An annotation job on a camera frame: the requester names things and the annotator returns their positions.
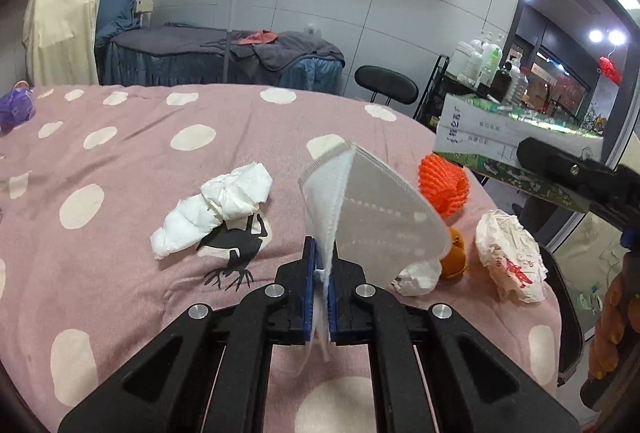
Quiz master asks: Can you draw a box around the large white tissue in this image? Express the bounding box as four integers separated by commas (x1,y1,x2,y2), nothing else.
150,162,274,261

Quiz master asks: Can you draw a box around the pink polka dot blanket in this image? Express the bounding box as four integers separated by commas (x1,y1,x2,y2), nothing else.
0,83,563,433

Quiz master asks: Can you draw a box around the orange foam fruit net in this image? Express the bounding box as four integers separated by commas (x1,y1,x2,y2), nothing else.
418,153,471,219

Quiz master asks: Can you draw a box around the clear plastic bottle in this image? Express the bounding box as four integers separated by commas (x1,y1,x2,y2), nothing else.
511,67,530,106

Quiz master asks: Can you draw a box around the massage bed with dark cover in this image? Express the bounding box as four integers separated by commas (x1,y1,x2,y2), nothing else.
102,24,346,96

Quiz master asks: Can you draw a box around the person's right hand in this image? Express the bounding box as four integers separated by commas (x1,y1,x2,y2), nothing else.
587,270,633,381

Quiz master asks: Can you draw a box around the red hanging decoration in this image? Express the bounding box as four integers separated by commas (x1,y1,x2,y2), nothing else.
599,56,623,86

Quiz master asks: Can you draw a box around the black stool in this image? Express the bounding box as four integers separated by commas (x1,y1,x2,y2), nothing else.
354,66,420,119

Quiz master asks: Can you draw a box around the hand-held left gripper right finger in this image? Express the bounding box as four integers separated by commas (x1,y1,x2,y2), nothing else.
327,245,581,433

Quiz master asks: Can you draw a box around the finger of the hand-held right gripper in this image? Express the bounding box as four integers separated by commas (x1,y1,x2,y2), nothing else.
515,137,640,234

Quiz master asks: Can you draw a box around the cream hanging cloth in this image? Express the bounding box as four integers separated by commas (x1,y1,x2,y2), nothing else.
22,0,101,86

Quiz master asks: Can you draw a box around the white and green carton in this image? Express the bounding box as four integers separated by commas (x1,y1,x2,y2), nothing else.
434,93,606,214

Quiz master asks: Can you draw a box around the small white tissue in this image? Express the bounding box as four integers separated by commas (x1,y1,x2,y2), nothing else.
391,260,443,297

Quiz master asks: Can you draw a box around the red cloth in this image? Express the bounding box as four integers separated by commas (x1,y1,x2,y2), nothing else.
237,30,278,46

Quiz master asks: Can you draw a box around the green bottle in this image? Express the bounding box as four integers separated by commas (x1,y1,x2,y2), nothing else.
480,33,505,86

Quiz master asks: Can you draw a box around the red-printed paper wrapper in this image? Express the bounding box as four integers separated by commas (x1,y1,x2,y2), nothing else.
475,209,549,304

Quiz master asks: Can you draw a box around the white face mask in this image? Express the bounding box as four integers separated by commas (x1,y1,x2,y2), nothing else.
297,140,453,376

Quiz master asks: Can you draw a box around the blue cloth pile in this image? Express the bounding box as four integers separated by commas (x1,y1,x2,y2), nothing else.
95,0,141,59

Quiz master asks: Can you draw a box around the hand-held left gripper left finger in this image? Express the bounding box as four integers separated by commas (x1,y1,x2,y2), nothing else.
57,237,321,433

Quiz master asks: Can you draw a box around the black wire cart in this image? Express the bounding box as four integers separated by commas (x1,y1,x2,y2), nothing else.
414,54,501,134

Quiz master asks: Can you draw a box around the purple soft pouch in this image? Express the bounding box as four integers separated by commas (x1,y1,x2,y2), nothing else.
0,80,37,134

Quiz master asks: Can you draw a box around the dark brown bottle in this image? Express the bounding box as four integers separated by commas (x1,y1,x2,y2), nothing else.
491,58,521,103

